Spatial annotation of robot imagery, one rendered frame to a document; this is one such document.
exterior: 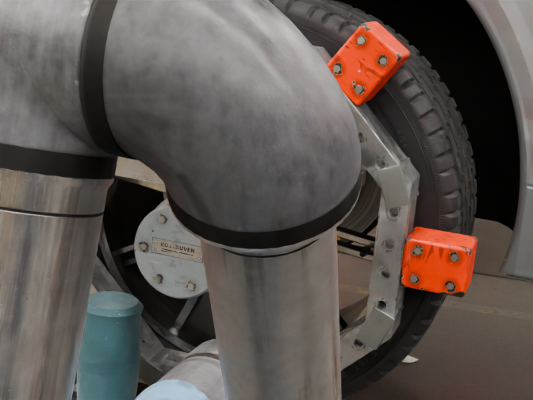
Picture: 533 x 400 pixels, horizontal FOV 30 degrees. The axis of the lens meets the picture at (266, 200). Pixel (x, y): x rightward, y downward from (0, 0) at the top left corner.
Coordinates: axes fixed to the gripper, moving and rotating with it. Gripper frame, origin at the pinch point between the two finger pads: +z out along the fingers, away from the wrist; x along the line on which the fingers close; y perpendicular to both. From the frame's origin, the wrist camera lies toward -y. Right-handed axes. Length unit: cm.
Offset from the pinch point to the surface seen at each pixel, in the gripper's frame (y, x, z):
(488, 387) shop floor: 83, 14, 183
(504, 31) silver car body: -32, 15, 56
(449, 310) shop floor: 83, -9, 246
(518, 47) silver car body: -30, 18, 56
